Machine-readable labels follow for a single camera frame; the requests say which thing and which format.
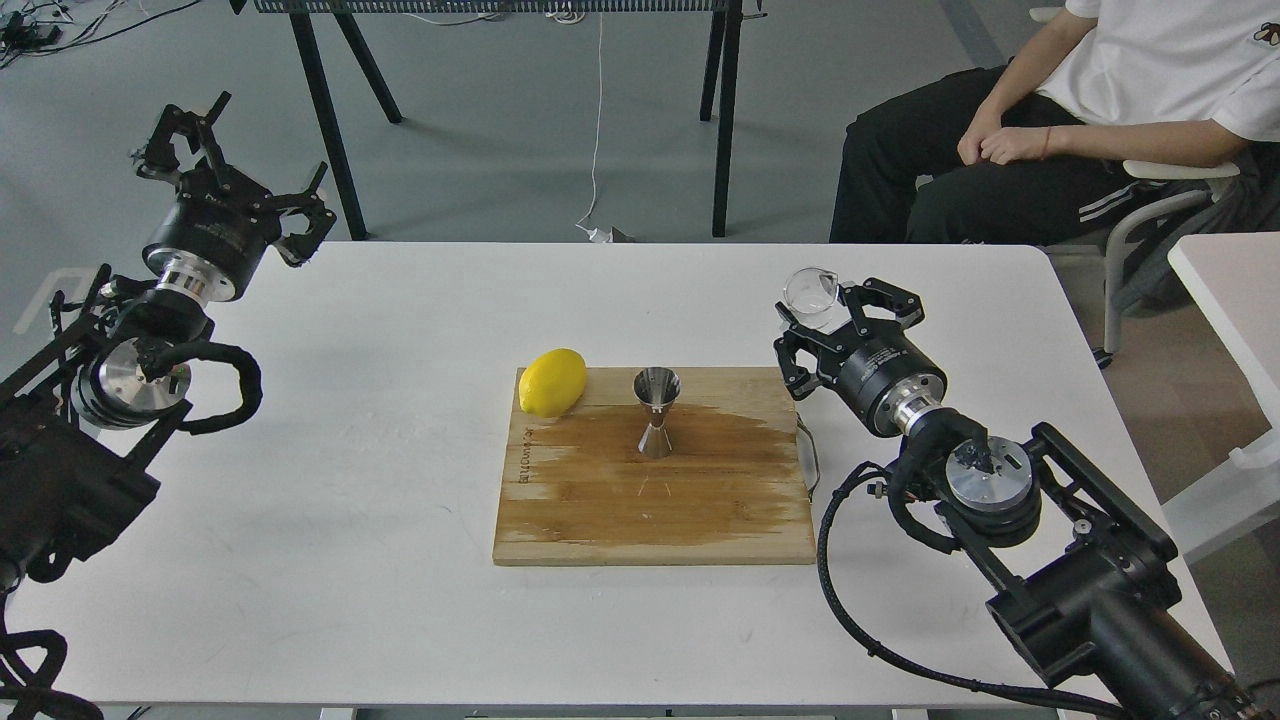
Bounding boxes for white hanging cable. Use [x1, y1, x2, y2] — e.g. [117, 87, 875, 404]
[576, 10, 637, 243]

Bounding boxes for seated person in white shirt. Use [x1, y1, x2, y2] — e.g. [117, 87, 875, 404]
[829, 1, 1279, 246]

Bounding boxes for wooden cutting board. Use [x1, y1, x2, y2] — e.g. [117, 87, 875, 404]
[492, 366, 815, 568]

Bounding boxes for black metal frame table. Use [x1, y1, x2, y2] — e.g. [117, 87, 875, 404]
[230, 0, 769, 242]

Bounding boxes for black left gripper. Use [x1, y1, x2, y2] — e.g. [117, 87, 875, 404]
[132, 91, 338, 304]

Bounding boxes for cable bundle on floor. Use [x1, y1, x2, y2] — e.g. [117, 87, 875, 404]
[0, 0, 206, 70]

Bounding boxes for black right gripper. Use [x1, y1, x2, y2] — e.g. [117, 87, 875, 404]
[772, 277, 948, 439]

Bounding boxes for steel double jigger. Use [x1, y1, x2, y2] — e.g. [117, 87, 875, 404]
[634, 366, 681, 459]

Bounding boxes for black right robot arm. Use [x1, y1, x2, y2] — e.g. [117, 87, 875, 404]
[774, 278, 1274, 719]

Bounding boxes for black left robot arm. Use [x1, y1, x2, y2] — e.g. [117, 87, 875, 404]
[1, 94, 337, 600]

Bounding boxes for yellow lemon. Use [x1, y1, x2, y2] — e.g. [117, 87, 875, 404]
[517, 348, 588, 419]

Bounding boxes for white side table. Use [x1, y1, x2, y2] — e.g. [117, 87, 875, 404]
[1162, 232, 1279, 562]

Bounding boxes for white chair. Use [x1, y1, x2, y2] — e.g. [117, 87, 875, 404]
[1093, 160, 1240, 370]

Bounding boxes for clear glass measuring cup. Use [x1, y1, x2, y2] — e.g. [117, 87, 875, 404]
[782, 266, 851, 334]

